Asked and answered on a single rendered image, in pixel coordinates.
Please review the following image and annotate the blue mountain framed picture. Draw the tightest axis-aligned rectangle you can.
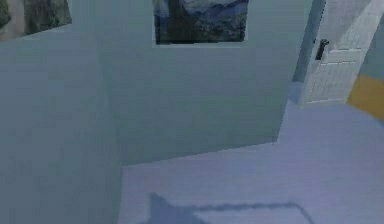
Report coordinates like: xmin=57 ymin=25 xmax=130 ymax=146
xmin=152 ymin=0 xmax=250 ymax=46

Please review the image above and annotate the white panelled room door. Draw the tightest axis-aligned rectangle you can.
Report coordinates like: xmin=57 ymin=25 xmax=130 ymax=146
xmin=298 ymin=0 xmax=384 ymax=108

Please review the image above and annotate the grey rocky framed picture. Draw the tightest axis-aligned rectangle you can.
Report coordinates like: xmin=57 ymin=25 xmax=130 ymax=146
xmin=0 ymin=0 xmax=73 ymax=42

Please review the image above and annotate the black door handle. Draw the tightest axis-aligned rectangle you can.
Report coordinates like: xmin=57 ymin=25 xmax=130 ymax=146
xmin=314 ymin=38 xmax=331 ymax=61

